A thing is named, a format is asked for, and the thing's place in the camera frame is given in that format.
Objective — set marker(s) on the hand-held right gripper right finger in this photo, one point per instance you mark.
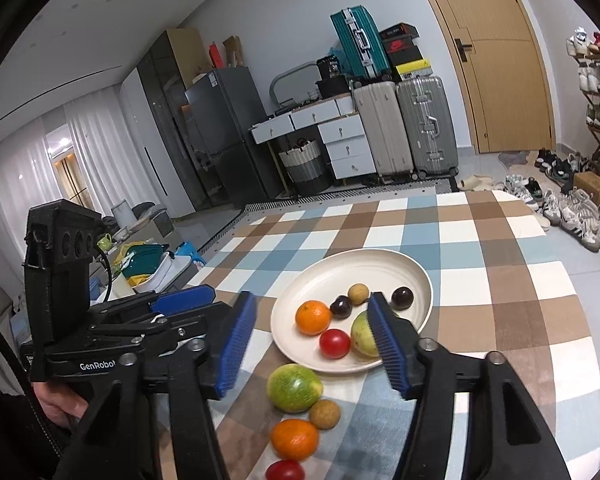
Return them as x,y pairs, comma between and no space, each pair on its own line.
387,345

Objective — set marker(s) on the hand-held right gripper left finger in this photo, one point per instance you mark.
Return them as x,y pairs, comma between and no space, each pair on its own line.
235,345

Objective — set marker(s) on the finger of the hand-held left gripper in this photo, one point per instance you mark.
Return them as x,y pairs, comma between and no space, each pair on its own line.
185,299
170,332

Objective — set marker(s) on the yellow-green guava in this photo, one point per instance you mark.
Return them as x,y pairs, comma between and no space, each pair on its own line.
362,335

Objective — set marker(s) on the dark purple passion fruit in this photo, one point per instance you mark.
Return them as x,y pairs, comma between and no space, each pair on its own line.
402,297
341,306

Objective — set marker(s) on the red tomato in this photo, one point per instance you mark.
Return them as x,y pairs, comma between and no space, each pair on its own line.
334,343
285,471

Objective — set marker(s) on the small brown round fruit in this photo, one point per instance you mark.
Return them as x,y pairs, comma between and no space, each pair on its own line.
358,294
324,414

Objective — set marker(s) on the cream round plate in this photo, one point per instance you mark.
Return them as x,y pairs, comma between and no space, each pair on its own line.
370,270

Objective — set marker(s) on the orange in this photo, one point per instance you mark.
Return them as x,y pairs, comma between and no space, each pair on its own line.
295,440
313,317

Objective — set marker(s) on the person's left hand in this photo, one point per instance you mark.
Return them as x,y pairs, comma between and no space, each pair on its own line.
55,405

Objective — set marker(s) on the white tray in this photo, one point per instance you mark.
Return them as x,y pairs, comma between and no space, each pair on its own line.
170,272

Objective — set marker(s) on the blue packet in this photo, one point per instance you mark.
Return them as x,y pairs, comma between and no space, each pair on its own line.
190,255

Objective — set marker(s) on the green bag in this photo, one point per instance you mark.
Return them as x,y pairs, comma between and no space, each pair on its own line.
142,260

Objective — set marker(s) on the yellow mug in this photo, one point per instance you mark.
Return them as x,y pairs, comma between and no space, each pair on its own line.
105,241

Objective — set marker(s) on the large green round fruit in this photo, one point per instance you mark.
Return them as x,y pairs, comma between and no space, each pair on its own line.
294,388

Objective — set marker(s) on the white jug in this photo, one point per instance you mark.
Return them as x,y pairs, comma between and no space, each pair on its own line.
121,215

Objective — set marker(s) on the white sheer curtain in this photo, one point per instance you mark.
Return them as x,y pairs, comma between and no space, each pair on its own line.
25,170

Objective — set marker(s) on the checkered tablecloth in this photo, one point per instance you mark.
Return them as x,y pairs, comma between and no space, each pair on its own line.
505,300

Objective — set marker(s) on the grey refrigerator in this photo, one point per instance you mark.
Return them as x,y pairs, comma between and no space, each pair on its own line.
230,130

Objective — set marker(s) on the woven laundry basket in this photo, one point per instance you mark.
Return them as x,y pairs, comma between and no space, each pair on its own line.
304,170

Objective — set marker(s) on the beige slippers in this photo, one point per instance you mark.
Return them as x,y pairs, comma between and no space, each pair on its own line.
480,182

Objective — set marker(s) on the dark glass cabinet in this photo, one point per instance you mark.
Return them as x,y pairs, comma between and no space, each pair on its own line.
162,110

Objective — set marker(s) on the white drawer cabinet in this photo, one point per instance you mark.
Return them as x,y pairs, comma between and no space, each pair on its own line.
347,147

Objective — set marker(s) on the white desk with drawers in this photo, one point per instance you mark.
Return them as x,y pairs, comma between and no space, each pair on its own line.
300,117

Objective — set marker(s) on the beige suitcase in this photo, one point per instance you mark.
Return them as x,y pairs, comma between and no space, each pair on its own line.
385,130

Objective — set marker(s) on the silver suitcase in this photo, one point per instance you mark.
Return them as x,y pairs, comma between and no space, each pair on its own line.
427,125

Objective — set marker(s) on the pile of assorted shoes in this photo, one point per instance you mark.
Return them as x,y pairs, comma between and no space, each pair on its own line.
570,215

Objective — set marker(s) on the grey floor mat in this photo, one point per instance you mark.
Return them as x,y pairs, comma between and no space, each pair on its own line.
517,159

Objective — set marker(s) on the large cardboard box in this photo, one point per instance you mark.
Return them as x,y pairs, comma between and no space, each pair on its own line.
190,55

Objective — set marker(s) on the small cardboard box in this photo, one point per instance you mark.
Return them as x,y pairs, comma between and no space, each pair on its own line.
232,50

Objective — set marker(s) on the brown cardboard box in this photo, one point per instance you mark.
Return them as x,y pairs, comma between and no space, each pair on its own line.
592,192

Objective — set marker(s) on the black storage box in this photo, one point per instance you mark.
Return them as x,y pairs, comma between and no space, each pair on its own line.
332,88

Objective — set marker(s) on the black printed bag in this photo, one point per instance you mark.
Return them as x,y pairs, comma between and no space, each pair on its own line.
329,67

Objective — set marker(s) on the yellow and black shoe box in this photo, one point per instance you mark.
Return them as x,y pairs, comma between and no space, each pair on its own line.
414,69

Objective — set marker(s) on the tan wooden door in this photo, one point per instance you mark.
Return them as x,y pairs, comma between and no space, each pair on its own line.
500,90

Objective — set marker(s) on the red and black shoe box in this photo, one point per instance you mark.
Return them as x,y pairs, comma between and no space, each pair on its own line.
404,51

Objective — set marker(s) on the teal suitcase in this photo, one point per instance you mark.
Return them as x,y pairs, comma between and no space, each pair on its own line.
360,45

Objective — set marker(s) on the grey arched frame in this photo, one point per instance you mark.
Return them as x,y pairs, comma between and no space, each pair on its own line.
280,80

